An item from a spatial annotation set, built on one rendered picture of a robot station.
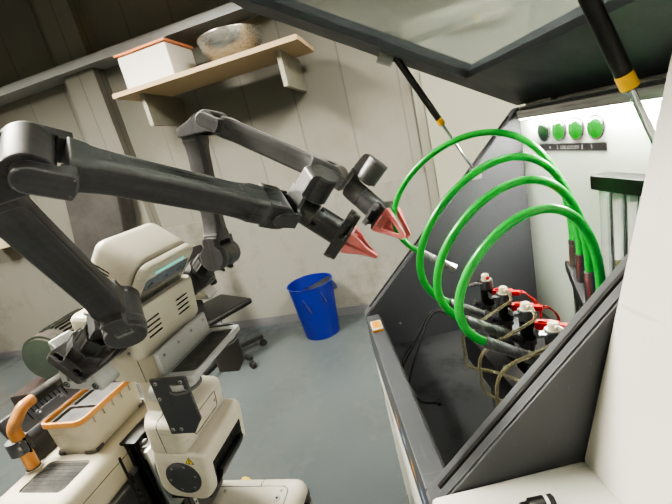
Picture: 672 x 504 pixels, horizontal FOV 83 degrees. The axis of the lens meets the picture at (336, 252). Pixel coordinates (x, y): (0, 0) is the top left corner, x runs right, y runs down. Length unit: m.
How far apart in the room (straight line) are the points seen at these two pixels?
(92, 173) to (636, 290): 0.70
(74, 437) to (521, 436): 1.15
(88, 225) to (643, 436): 3.68
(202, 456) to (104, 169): 0.80
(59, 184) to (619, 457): 0.77
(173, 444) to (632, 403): 1.00
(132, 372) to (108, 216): 2.62
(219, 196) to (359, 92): 2.50
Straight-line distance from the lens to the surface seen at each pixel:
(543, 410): 0.61
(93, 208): 3.72
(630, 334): 0.58
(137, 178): 0.63
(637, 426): 0.60
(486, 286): 0.89
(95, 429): 1.37
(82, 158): 0.61
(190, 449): 1.19
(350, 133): 3.10
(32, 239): 0.69
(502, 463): 0.64
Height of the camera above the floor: 1.47
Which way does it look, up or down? 15 degrees down
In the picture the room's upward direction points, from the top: 14 degrees counter-clockwise
